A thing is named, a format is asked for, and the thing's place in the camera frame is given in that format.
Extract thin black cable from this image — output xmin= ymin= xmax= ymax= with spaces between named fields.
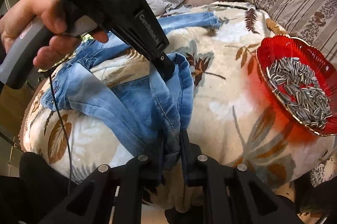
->
xmin=48 ymin=68 xmax=73 ymax=196

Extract blue denim jeans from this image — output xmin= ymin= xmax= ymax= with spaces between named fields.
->
xmin=40 ymin=12 xmax=225 ymax=172

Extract striped sunflower seeds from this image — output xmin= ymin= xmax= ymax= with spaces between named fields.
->
xmin=266 ymin=57 xmax=332 ymax=129

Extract person's left hand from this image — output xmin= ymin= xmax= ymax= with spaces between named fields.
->
xmin=0 ymin=0 xmax=109 ymax=71

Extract red glass bowl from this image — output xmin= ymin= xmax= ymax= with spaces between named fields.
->
xmin=256 ymin=35 xmax=336 ymax=137

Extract floral leaf fleece blanket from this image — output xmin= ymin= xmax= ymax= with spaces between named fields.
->
xmin=20 ymin=4 xmax=336 ymax=212

